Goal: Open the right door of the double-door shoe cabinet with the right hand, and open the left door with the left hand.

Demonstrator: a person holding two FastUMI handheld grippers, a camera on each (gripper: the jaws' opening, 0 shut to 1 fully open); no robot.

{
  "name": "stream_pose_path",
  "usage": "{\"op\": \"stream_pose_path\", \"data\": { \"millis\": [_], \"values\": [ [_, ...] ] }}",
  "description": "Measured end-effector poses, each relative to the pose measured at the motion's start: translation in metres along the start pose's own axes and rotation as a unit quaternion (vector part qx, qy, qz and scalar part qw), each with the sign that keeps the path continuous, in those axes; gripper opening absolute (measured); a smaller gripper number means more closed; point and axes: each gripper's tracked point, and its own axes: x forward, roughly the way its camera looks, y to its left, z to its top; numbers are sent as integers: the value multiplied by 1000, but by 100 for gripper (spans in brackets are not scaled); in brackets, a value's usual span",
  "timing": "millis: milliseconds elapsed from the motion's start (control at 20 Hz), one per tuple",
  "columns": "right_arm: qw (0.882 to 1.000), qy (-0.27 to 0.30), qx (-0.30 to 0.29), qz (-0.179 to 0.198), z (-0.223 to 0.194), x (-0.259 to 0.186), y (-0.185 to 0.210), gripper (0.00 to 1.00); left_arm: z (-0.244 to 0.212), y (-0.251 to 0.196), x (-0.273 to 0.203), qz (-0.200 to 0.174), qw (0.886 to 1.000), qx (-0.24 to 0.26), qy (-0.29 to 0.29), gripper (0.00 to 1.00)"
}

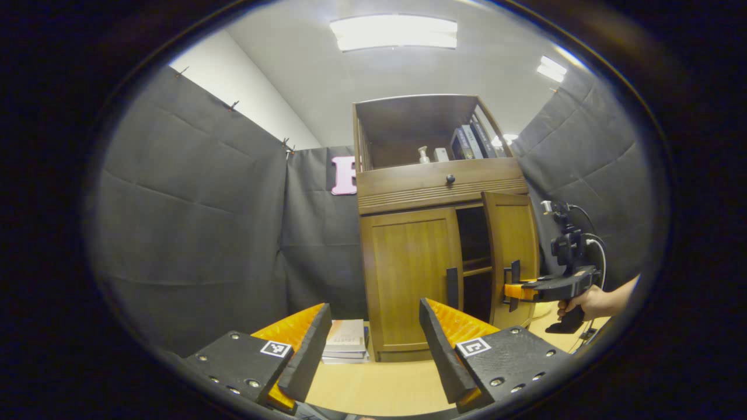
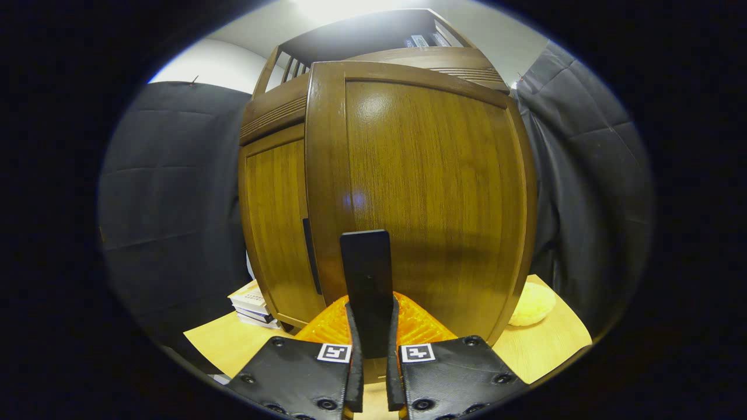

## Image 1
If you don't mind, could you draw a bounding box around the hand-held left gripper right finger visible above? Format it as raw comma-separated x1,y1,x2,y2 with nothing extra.
419,297,573,414

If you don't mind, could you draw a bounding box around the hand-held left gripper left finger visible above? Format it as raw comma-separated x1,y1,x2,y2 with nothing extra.
184,302,332,412

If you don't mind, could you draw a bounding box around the wooden shoe cabinet door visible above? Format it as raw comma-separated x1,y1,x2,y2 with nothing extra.
360,207,465,354
481,191,540,331

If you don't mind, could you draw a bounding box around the wooden double-door shoe cabinet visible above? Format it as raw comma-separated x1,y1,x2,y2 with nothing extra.
352,94,540,363

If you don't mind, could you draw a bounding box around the wooden cabinet drawer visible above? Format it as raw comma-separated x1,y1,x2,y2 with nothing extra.
356,157,529,215

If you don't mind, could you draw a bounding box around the pale cover book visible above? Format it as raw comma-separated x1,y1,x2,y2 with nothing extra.
324,319,366,353

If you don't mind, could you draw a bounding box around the blue spine book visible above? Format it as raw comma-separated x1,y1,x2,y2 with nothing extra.
450,127,476,160

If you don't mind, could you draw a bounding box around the pale grey spine book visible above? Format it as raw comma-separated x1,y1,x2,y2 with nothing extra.
464,124,486,159

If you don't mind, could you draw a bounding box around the dark spine book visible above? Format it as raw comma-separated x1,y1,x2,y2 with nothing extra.
472,120,498,158

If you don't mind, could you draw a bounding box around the large ceiling light panel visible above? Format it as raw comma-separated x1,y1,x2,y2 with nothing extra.
329,14,459,52

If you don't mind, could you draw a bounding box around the white cable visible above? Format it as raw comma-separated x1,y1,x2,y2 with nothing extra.
584,233,608,290

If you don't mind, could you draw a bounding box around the black cable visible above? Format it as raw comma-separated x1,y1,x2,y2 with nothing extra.
567,204,597,235

